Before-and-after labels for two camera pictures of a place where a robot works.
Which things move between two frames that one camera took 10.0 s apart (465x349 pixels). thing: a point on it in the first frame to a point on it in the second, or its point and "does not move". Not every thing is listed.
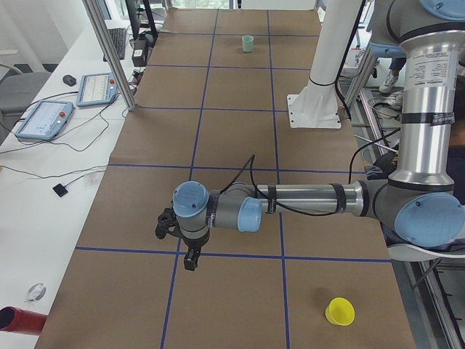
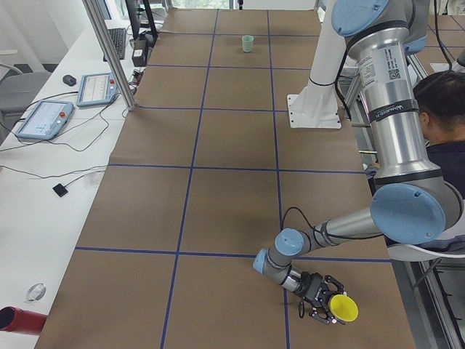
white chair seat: [403, 252] does not move
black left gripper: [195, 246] to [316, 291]
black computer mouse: [69, 79] does not move
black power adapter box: [139, 52] does not move
